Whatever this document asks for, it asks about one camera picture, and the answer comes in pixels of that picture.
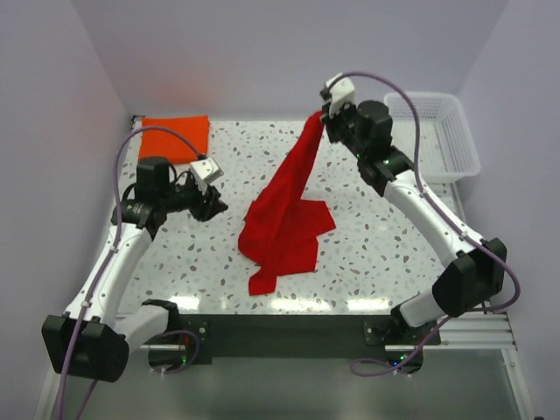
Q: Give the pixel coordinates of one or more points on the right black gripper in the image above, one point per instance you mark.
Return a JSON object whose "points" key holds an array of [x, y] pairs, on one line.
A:
{"points": [[330, 121]]}

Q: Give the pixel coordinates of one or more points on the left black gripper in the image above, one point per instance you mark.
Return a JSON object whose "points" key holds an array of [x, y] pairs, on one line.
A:
{"points": [[208, 205]]}

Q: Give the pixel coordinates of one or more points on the red t shirt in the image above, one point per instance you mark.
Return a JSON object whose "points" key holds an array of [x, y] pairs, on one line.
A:
{"points": [[281, 228]]}

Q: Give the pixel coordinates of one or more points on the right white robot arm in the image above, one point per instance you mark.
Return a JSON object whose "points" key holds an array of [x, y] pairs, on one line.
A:
{"points": [[473, 270]]}

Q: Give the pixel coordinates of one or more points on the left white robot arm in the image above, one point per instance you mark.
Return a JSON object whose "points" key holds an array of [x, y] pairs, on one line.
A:
{"points": [[88, 340]]}

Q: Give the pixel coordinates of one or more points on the folded orange t shirt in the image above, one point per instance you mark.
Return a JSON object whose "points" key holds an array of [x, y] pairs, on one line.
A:
{"points": [[156, 143]]}

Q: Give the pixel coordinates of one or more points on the white plastic basket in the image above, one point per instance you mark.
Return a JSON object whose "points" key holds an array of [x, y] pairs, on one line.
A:
{"points": [[447, 152]]}

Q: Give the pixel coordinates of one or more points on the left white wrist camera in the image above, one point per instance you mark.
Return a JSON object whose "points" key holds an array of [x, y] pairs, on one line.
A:
{"points": [[205, 171]]}

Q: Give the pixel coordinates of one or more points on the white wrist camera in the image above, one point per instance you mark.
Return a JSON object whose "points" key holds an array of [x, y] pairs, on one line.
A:
{"points": [[337, 92], [205, 171]]}

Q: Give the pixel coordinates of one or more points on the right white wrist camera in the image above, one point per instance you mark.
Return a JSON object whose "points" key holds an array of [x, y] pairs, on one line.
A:
{"points": [[337, 92]]}

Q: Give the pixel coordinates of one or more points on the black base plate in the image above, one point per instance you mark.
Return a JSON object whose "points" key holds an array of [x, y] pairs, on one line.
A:
{"points": [[284, 337]]}

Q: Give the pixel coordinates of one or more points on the aluminium rail frame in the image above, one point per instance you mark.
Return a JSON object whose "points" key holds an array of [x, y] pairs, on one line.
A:
{"points": [[480, 330]]}

